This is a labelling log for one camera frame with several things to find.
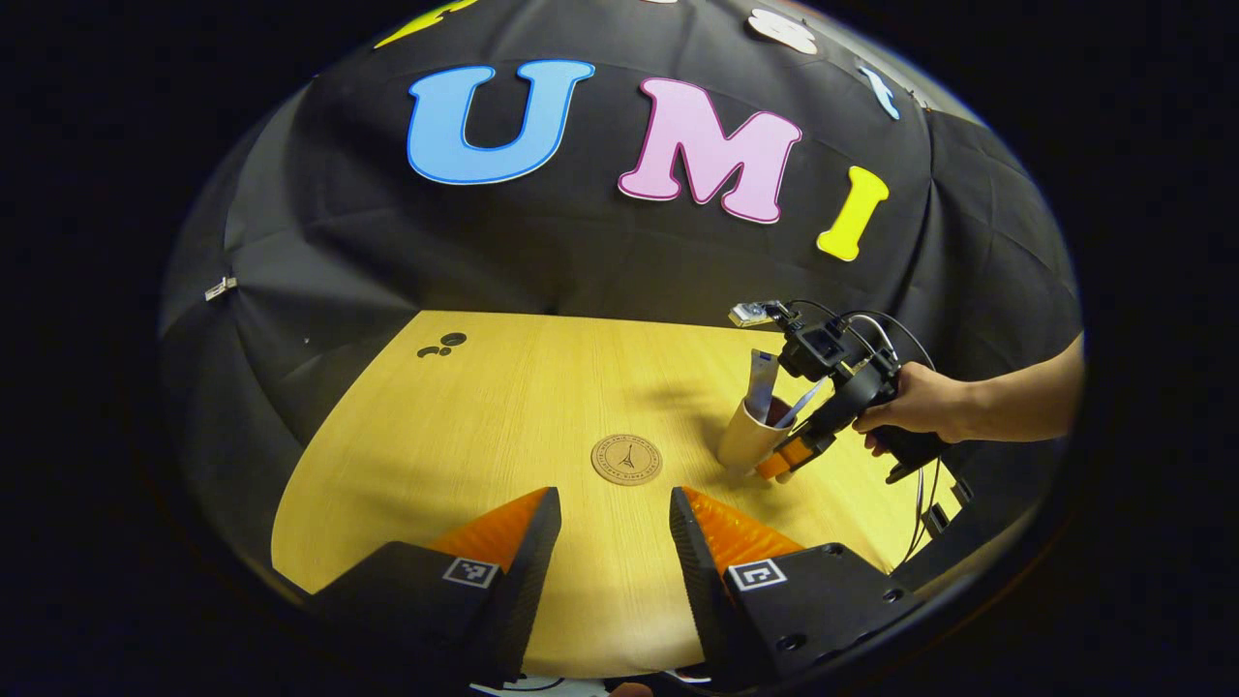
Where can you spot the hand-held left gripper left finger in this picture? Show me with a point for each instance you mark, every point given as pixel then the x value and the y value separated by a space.
pixel 523 581

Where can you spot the wooden desktop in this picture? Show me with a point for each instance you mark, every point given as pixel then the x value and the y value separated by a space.
pixel 503 416

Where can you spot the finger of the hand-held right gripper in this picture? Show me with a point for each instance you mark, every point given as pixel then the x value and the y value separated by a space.
pixel 774 467
pixel 808 443

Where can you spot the light blue toothbrush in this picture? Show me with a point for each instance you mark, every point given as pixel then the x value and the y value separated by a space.
pixel 801 402

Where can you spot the black desk edge bracket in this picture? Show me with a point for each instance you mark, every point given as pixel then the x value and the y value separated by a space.
pixel 963 491
pixel 938 520

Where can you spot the white toothpaste tube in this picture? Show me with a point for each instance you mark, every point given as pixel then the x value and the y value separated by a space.
pixel 761 382

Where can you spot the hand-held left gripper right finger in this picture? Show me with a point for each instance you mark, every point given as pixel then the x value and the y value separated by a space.
pixel 702 590

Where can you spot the silver cloth clip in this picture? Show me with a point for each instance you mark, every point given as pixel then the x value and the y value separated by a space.
pixel 221 288

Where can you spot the beige cup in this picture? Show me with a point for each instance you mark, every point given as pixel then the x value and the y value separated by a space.
pixel 743 445

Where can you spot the black backdrop cloth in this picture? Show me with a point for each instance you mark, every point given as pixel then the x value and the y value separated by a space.
pixel 542 252

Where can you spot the round cork coaster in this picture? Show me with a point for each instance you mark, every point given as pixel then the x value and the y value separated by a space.
pixel 627 460

